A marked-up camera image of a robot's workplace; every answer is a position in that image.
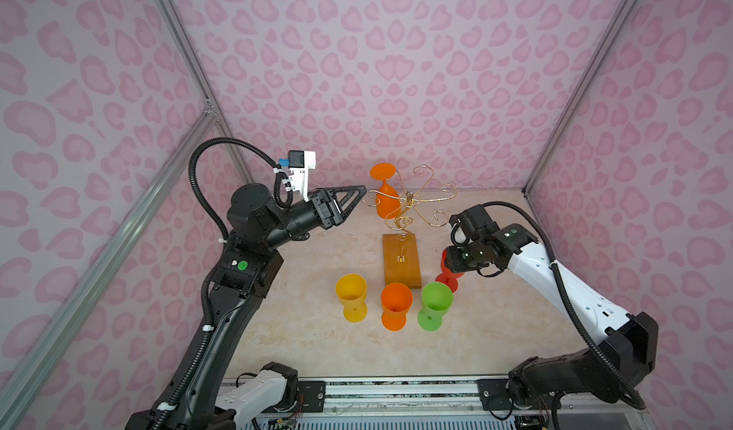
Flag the aluminium frame diagonal strut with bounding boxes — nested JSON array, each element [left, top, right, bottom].
[[1, 111, 220, 429]]

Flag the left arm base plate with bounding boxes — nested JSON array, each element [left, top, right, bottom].
[[242, 378, 326, 414]]

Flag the aluminium mounting rail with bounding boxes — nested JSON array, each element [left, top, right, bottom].
[[211, 372, 657, 430]]

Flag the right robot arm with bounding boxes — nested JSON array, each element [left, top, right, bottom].
[[444, 202, 660, 411]]

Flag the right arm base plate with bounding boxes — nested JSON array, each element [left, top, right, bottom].
[[476, 378, 557, 413]]

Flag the red wine glass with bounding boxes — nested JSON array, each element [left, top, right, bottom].
[[435, 249, 464, 293]]

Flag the aluminium frame post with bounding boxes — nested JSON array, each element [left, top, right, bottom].
[[522, 0, 643, 199], [150, 0, 234, 193]]

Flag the orange wine glass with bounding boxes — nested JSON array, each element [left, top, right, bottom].
[[370, 163, 402, 220], [381, 283, 413, 332]]

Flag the aluminium frame right post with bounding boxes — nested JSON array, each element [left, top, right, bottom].
[[522, 0, 643, 199]]

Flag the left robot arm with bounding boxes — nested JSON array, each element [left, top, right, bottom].
[[126, 184, 367, 429]]

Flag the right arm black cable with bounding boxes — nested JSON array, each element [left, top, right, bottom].
[[480, 200, 648, 411]]

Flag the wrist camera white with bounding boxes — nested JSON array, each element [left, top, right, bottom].
[[273, 150, 317, 201], [450, 224, 469, 247]]

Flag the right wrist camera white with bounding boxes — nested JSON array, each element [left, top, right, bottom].
[[450, 224, 469, 247]]

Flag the green wine glass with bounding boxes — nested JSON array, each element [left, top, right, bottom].
[[417, 282, 454, 332]]

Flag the aluminium frame left post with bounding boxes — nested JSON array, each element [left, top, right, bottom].
[[150, 0, 234, 193]]

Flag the gold wire glass rack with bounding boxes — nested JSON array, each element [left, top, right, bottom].
[[365, 165, 457, 234]]

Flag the yellow wine glass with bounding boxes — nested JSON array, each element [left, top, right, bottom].
[[335, 273, 368, 323]]

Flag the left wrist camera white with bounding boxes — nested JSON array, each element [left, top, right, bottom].
[[273, 150, 317, 201]]

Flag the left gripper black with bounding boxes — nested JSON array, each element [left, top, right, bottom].
[[263, 184, 365, 254]]

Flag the wooden rack base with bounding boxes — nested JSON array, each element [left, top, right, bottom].
[[383, 233, 423, 289]]

